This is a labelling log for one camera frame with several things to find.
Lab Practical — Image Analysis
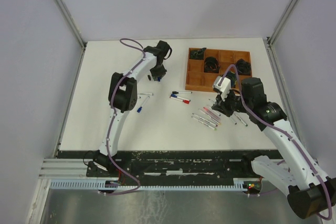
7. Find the white slotted cable duct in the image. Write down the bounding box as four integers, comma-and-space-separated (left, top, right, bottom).
49, 179, 247, 192

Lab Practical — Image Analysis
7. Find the black cable bundle top-left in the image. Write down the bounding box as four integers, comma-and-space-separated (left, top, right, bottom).
190, 47, 207, 60

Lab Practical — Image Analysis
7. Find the white marker black cap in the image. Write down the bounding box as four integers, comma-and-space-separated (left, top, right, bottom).
172, 91, 193, 94

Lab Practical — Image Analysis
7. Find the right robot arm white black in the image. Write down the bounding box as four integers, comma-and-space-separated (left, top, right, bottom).
212, 76, 335, 220

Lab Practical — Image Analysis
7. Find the aluminium frame post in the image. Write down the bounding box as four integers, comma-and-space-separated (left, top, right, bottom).
39, 0, 87, 49
266, 0, 316, 45

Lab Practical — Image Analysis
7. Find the black cable bundle right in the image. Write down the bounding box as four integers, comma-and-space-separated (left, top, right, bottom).
235, 59, 252, 76

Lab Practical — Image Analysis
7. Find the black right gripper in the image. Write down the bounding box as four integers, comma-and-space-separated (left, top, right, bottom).
212, 87, 252, 118

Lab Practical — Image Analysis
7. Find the orange wooden compartment tray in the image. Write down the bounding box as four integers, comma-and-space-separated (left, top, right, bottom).
185, 48, 252, 92

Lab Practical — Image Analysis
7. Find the aluminium frame post left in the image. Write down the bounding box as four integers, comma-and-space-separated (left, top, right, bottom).
39, 0, 87, 49

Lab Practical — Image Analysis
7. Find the aluminium frame post right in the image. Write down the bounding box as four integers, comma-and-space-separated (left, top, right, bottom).
266, 0, 316, 45

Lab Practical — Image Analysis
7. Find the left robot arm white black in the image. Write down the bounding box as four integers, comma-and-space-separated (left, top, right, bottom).
91, 38, 172, 177

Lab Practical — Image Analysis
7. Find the pink highlighter pen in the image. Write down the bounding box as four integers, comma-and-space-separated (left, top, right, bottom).
203, 107, 220, 120

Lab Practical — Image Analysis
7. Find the magenta capped marker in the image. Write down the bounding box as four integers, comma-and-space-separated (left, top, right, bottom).
192, 114, 218, 127

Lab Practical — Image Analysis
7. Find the black cable coil middle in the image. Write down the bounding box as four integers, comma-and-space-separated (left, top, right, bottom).
203, 56, 221, 73

